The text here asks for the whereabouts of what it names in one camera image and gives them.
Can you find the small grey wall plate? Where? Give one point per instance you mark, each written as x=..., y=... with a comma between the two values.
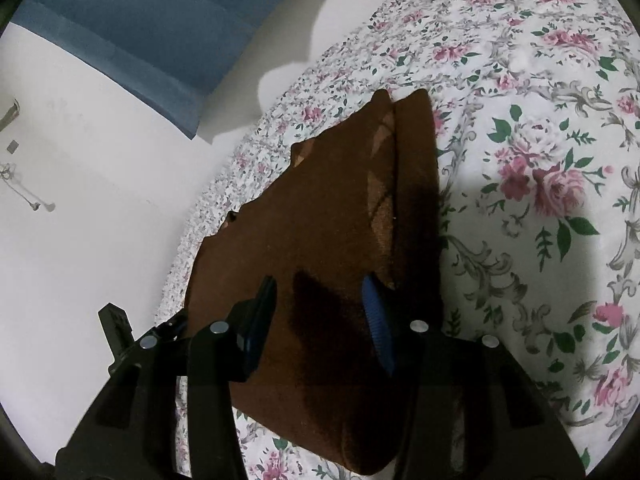
x=13, y=146

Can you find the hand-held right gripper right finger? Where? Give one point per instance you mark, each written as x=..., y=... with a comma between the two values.
x=377, y=320

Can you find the metal wall hook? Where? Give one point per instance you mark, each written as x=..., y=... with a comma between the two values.
x=10, y=114

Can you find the thin wall-mounted metal hanger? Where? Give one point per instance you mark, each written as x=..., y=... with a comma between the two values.
x=22, y=194

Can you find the floral bed sheet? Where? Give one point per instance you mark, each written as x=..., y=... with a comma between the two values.
x=525, y=110

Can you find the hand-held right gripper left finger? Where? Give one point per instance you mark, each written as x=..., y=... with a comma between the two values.
x=255, y=325

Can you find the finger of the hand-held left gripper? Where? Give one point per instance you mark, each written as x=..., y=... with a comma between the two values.
x=117, y=330
x=175, y=329

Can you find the brown plaid sweater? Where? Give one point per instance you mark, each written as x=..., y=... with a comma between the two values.
x=310, y=210

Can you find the blue curtain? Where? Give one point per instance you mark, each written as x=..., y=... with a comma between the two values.
x=150, y=20

